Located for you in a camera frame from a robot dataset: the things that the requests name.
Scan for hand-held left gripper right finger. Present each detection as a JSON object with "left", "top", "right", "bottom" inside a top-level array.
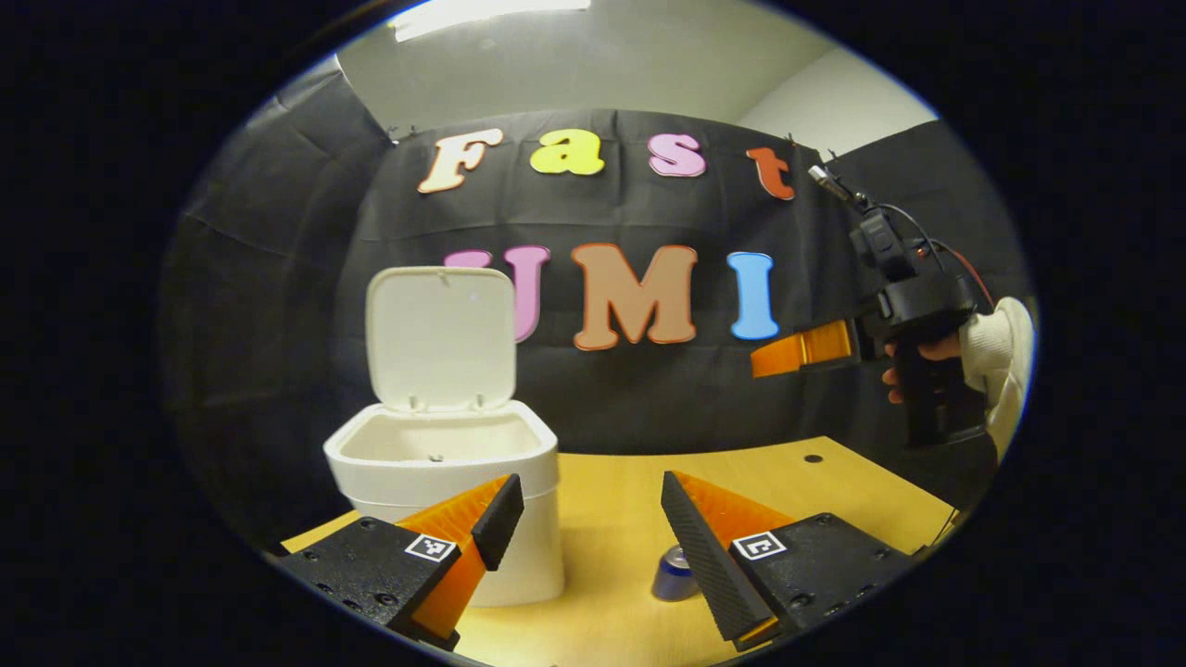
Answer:
[{"left": 660, "top": 471, "right": 918, "bottom": 652}]

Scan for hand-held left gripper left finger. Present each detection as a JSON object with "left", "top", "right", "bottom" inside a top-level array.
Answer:
[{"left": 278, "top": 474, "right": 525, "bottom": 652}]

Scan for blue pop can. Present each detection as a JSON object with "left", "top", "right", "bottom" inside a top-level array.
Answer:
[{"left": 650, "top": 545, "right": 702, "bottom": 603}]

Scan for white desktop garbage bin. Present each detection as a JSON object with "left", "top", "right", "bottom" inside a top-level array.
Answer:
[{"left": 322, "top": 266, "right": 566, "bottom": 608}]

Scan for wooden desktop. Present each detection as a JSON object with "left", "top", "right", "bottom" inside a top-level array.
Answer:
[{"left": 281, "top": 435, "right": 960, "bottom": 667}]

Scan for black backdrop cloth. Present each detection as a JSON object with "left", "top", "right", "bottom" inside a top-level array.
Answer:
[{"left": 158, "top": 65, "right": 1034, "bottom": 557}]

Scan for ceiling light panel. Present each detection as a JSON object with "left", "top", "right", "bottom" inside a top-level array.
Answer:
[{"left": 389, "top": 0, "right": 594, "bottom": 43}]

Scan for red cable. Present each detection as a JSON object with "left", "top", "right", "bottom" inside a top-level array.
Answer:
[{"left": 925, "top": 241, "right": 995, "bottom": 308}]

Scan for black cable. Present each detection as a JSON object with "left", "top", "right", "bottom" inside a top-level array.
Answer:
[{"left": 878, "top": 203, "right": 948, "bottom": 272}]

